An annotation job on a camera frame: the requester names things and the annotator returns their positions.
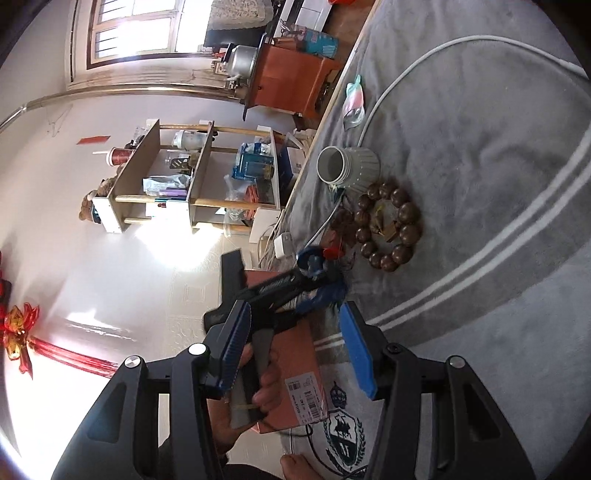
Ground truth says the grey ribbed cup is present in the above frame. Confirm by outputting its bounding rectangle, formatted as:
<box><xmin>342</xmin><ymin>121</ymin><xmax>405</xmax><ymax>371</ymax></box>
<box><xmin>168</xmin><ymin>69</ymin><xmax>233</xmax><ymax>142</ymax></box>
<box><xmin>317</xmin><ymin>145</ymin><xmax>380</xmax><ymax>191</ymax></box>

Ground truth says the red cup with straw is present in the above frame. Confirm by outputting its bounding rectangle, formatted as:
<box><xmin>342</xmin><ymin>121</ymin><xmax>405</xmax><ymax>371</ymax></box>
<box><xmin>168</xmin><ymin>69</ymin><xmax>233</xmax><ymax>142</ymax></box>
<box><xmin>92</xmin><ymin>147</ymin><xmax>137</xmax><ymax>167</ymax></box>

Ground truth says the teal box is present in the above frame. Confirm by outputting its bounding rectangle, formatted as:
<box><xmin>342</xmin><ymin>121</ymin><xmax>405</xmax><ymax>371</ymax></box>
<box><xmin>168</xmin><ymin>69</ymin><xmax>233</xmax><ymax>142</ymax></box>
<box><xmin>300</xmin><ymin>28</ymin><xmax>340</xmax><ymax>58</ymax></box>

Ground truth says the brown plush bear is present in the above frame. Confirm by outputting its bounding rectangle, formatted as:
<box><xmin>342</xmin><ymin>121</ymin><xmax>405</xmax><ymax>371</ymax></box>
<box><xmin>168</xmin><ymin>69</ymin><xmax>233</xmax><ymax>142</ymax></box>
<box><xmin>78</xmin><ymin>178</ymin><xmax>116</xmax><ymax>222</ymax></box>

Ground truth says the window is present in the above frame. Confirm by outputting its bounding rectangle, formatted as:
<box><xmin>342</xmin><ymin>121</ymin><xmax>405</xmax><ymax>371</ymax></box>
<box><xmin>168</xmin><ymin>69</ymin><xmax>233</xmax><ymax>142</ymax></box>
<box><xmin>69</xmin><ymin>0</ymin><xmax>218</xmax><ymax>84</ymax></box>

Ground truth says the pastel toy in plastic bag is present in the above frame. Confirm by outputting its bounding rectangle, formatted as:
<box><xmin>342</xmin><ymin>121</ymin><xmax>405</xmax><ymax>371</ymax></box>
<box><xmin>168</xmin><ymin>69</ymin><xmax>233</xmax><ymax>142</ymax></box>
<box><xmin>342</xmin><ymin>74</ymin><xmax>366</xmax><ymax>130</ymax></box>

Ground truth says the reddish cardboard box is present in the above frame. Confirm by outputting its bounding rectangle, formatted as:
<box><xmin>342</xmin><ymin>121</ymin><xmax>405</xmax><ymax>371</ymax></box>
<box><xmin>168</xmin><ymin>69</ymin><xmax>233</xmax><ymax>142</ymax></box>
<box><xmin>240</xmin><ymin>270</ymin><xmax>329</xmax><ymax>435</ymax></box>

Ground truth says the white power adapter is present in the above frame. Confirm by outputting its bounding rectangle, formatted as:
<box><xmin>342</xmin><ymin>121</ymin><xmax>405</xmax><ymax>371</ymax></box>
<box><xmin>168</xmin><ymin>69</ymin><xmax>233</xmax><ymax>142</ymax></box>
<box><xmin>273</xmin><ymin>233</ymin><xmax>295</xmax><ymax>259</ymax></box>

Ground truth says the white wooden shelf rack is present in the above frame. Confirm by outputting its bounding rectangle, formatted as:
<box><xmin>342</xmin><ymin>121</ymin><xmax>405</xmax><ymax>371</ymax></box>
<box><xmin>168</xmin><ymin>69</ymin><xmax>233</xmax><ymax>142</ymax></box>
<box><xmin>92</xmin><ymin>117</ymin><xmax>284</xmax><ymax>234</ymax></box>

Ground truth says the metal pipe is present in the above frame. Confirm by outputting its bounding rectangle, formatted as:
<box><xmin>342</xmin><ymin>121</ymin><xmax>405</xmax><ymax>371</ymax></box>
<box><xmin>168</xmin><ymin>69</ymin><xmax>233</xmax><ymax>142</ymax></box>
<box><xmin>0</xmin><ymin>83</ymin><xmax>245</xmax><ymax>132</ymax></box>

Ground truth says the clear bottle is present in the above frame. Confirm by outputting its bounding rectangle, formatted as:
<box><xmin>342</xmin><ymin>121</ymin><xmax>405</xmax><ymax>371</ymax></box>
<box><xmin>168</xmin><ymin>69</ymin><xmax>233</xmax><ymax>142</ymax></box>
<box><xmin>173</xmin><ymin>130</ymin><xmax>208</xmax><ymax>149</ymax></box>

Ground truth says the small brass ornament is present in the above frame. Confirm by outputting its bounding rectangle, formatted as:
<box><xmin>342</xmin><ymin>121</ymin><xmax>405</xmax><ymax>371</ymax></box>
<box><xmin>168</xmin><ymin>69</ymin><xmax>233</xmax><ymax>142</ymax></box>
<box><xmin>372</xmin><ymin>203</ymin><xmax>399</xmax><ymax>243</ymax></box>

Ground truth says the orange wooden cabinet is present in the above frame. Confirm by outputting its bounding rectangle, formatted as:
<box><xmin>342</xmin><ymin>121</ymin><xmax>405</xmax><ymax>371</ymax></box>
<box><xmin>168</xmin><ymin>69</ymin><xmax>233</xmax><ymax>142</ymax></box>
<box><xmin>241</xmin><ymin>32</ymin><xmax>345</xmax><ymax>130</ymax></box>

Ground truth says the small dark bead bracelet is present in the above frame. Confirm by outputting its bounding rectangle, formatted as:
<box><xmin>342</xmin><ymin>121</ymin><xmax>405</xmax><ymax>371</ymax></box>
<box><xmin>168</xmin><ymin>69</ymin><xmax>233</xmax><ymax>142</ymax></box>
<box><xmin>323</xmin><ymin>208</ymin><xmax>358</xmax><ymax>250</ymax></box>

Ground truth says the red knot wall decoration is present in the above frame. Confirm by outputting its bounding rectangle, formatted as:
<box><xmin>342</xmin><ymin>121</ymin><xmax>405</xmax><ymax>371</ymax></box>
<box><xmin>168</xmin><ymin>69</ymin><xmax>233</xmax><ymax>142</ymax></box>
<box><xmin>0</xmin><ymin>251</ymin><xmax>118</xmax><ymax>381</ymax></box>

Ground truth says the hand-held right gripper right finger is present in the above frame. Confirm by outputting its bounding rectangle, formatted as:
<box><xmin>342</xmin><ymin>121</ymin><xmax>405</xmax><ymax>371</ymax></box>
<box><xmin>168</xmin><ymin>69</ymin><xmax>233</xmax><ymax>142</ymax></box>
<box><xmin>339</xmin><ymin>301</ymin><xmax>536</xmax><ymax>480</ymax></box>

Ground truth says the person's left hand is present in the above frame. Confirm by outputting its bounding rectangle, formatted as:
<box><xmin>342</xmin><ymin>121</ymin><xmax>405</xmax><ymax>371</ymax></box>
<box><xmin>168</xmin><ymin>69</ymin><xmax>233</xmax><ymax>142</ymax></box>
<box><xmin>208</xmin><ymin>344</ymin><xmax>283</xmax><ymax>455</ymax></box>

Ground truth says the white charging cable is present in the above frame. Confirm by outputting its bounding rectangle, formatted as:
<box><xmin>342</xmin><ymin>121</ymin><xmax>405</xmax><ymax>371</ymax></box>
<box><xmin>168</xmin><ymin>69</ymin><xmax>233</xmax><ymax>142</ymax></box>
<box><xmin>305</xmin><ymin>36</ymin><xmax>589</xmax><ymax>250</ymax></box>

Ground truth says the clear plastic bag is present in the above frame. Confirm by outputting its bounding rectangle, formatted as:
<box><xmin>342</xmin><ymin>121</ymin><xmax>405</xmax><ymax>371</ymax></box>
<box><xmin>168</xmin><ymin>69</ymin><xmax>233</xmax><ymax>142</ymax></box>
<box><xmin>224</xmin><ymin>175</ymin><xmax>259</xmax><ymax>227</ymax></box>

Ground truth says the blue box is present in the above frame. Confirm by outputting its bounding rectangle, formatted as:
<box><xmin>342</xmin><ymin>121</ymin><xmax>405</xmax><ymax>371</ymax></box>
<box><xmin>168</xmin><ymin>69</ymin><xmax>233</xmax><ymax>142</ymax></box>
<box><xmin>231</xmin><ymin>143</ymin><xmax>275</xmax><ymax>182</ymax></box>

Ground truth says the large wooden bead bracelet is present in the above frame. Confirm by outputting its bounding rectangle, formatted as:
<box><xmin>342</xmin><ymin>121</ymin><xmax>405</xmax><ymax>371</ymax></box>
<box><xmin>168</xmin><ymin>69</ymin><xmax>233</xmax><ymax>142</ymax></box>
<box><xmin>355</xmin><ymin>181</ymin><xmax>422</xmax><ymax>274</ymax></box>

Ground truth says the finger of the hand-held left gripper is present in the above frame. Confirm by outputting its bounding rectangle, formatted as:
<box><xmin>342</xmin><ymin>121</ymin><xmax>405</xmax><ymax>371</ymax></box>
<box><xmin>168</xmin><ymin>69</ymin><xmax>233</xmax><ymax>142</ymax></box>
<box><xmin>295</xmin><ymin>278</ymin><xmax>348</xmax><ymax>315</ymax></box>
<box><xmin>295</xmin><ymin>247</ymin><xmax>326</xmax><ymax>278</ymax></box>

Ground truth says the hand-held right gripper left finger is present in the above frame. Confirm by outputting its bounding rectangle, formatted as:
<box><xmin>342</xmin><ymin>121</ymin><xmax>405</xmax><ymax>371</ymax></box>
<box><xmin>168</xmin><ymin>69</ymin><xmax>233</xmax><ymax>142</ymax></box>
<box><xmin>51</xmin><ymin>299</ymin><xmax>254</xmax><ymax>480</ymax></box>

